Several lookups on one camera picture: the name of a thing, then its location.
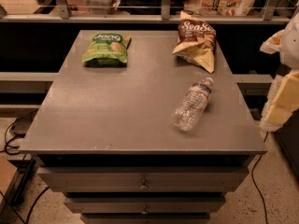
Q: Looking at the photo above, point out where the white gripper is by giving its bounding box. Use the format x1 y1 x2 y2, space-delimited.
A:
260 13 299 132

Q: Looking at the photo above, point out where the clear plastic water bottle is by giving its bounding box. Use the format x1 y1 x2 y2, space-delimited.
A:
172 77 214 132

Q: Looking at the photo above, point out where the brown yellow chip bag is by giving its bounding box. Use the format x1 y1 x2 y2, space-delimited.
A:
173 11 216 73

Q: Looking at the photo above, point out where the black bag background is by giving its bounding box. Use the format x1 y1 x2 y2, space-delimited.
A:
118 0 187 15

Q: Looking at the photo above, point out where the green rice chip bag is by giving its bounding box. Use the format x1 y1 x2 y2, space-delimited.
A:
82 32 131 66

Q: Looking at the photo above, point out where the grey drawer cabinet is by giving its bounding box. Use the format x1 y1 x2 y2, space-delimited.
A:
19 29 268 224

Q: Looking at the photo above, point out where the grey metal railing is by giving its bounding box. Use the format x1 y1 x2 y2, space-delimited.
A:
0 0 299 24

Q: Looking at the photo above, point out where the middle drawer with knob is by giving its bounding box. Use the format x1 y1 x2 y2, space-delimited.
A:
64 197 225 214

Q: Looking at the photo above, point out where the drawer with knob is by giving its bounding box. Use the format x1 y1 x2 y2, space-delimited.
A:
37 167 249 193
64 197 225 214

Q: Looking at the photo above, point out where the bottom drawer front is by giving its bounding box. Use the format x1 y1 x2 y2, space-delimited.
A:
80 214 209 224

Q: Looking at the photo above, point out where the top drawer with knob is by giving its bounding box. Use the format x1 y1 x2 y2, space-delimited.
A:
37 167 249 193

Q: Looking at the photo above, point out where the wooden board left floor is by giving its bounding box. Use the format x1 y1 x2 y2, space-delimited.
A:
0 157 18 214

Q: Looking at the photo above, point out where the black cable right floor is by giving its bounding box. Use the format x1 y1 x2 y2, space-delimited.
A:
250 131 270 224

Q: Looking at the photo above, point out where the black cables left floor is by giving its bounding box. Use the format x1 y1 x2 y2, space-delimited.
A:
0 109 39 156

